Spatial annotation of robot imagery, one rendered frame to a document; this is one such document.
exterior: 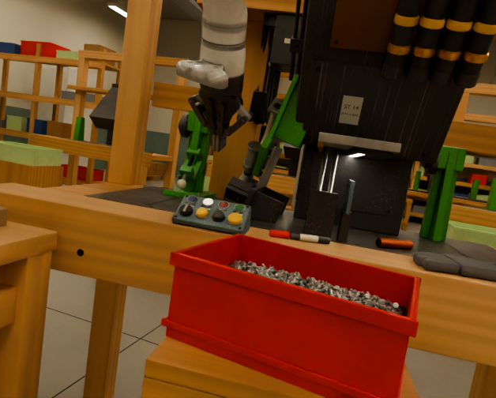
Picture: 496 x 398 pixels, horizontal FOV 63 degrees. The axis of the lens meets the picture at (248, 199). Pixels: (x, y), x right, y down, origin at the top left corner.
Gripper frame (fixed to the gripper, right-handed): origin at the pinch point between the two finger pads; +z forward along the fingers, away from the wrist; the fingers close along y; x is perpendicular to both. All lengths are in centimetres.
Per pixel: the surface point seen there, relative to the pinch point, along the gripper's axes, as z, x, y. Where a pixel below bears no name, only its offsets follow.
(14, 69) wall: 324, -422, 736
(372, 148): -0.1, -16.0, -25.7
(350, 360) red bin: 1.1, 28.7, -36.1
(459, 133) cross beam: 22, -84, -43
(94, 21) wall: 297, -684, 779
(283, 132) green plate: 9.8, -26.8, -2.6
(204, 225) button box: 16.0, 6.6, -1.9
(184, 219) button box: 15.9, 7.5, 2.5
